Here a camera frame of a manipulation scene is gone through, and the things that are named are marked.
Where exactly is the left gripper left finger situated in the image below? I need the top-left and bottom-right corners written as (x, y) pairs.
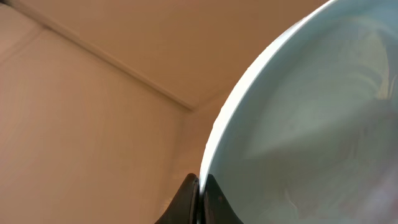
top-left (155, 173), bottom-right (199, 224)

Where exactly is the light blue plate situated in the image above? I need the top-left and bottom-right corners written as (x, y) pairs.
top-left (199, 0), bottom-right (397, 223)

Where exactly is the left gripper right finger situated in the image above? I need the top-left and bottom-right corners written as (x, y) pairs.
top-left (199, 174), bottom-right (243, 224)

